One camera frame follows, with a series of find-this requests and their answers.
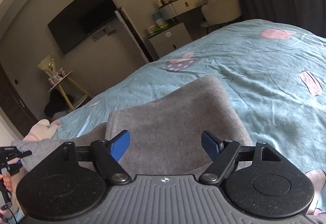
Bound black wall television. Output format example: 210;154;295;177
47;0;117;54

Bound round side table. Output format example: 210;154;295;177
48;69;93;111

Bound grey pants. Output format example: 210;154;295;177
10;75;254;186

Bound flower bouquet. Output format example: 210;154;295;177
37;54;67;87

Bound white folding board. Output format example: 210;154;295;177
114;7;154;63

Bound blue tissue pack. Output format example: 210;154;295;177
152;12;166;28

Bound vanity desk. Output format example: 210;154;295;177
159;0;208;20

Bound pink pillow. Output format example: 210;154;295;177
23;119;61;141

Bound white nightstand cabinet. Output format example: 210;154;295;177
148;22;192;60

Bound black bag on floor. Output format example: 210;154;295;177
44;89;69;118

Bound dark wooden door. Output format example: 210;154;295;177
0;66;37;137

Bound left hand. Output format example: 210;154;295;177
0;172;13;192

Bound light blue bed sheet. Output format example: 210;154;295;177
50;18;326;224

